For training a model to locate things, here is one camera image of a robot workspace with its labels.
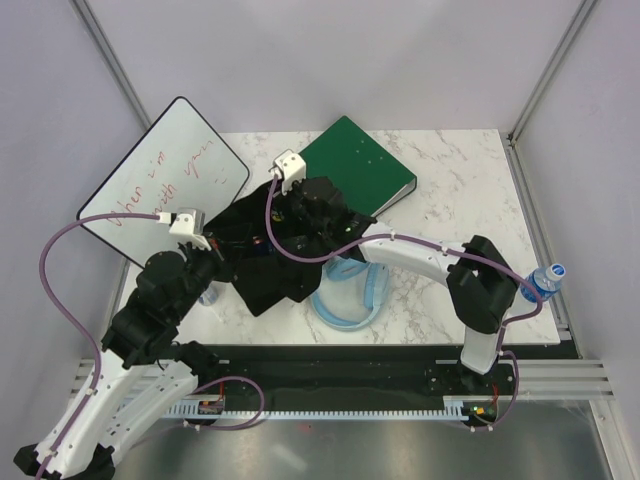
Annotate water bottle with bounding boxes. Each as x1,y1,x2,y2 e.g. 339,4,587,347
520,263,566,303

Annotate left corner frame post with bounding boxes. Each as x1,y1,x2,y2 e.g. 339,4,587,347
70,0,152,130

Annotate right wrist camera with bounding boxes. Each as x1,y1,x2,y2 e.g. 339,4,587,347
270,149,307,195

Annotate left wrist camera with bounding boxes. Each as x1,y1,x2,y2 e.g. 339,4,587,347
157,208,212,251

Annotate green ring binder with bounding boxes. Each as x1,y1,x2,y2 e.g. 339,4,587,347
300,116,417,217

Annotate water bottle near left arm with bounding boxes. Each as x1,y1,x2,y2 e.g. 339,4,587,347
199,285,219,306

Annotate right corner frame post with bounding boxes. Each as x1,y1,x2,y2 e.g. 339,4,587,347
507,0,601,144

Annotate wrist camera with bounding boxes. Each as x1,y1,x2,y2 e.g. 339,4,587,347
270,149,307,195
157,208,212,251

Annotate black canvas bag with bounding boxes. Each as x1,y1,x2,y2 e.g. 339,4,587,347
204,182,322,316

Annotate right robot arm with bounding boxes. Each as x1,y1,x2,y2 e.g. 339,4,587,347
264,177,519,394

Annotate white cable duct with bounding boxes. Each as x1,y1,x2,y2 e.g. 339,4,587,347
142,396,469,424

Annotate corner frame post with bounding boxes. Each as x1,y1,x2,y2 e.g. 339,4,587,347
70,0,152,130
507,0,601,144

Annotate white whiteboard red writing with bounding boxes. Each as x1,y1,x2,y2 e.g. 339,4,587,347
76,96,251,269

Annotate light blue headphones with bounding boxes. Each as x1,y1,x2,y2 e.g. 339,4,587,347
310,258,391,332

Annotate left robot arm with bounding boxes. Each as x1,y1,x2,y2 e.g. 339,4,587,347
14,245,227,479

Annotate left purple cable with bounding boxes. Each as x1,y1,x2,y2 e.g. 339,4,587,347
37,212,174,480

